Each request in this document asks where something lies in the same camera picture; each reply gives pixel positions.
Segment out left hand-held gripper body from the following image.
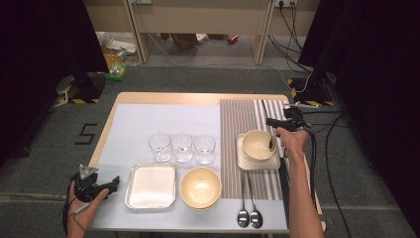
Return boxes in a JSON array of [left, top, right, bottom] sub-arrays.
[[73, 164, 107, 202]]

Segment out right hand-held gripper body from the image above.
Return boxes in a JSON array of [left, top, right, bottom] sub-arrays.
[[282, 102, 321, 133]]

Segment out single ribbed black chopstick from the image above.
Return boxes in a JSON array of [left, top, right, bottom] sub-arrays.
[[262, 99, 272, 122]]

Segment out beige bowl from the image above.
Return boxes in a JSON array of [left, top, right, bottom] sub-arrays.
[[242, 129, 279, 163], [184, 201, 217, 211], [178, 166, 223, 209]]

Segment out white square plate silver rim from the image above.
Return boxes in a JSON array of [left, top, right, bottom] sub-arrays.
[[236, 133, 281, 172], [124, 162, 177, 210]]

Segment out person's right hand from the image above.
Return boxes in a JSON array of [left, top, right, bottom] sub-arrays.
[[276, 128, 311, 159]]

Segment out person's left hand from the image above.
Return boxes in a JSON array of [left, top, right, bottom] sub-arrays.
[[67, 179, 110, 232]]

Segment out black stand base hazard tape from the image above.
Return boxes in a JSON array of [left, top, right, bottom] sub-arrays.
[[55, 71, 107, 105], [286, 76, 335, 107]]

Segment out brown white striped placemat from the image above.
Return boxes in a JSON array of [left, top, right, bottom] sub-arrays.
[[220, 98, 313, 202]]

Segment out clear drinking glass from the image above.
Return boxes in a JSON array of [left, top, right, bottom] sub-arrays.
[[148, 132, 173, 164], [193, 134, 217, 165], [170, 132, 194, 164]]

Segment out black curtain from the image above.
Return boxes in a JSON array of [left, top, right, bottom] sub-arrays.
[[298, 0, 420, 237], [0, 0, 110, 167]]

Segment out yellow green snack packets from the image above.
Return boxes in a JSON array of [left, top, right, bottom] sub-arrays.
[[103, 49, 130, 82]]

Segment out brown cardboard box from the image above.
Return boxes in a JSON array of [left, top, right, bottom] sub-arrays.
[[169, 33, 199, 53]]

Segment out beige wooden desk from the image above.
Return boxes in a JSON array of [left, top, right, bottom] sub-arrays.
[[82, 0, 321, 66]]

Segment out clear plastic bag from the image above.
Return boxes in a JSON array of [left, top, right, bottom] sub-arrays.
[[97, 31, 142, 67]]

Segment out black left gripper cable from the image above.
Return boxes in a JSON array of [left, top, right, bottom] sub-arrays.
[[61, 172, 80, 237]]

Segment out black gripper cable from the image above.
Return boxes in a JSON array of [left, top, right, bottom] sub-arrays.
[[61, 172, 80, 237], [305, 127, 319, 203]]

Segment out grey cord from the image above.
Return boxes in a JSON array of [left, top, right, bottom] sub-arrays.
[[67, 201, 92, 237]]

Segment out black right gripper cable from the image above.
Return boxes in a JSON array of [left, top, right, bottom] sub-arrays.
[[305, 127, 319, 203]]

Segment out long black floor cable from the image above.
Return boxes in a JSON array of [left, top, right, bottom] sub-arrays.
[[324, 112, 354, 238]]

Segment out black power cable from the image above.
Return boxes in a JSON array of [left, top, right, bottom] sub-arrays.
[[266, 33, 314, 74], [278, 3, 305, 54]]

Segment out white looped cable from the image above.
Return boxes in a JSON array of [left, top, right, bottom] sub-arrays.
[[49, 89, 71, 111]]

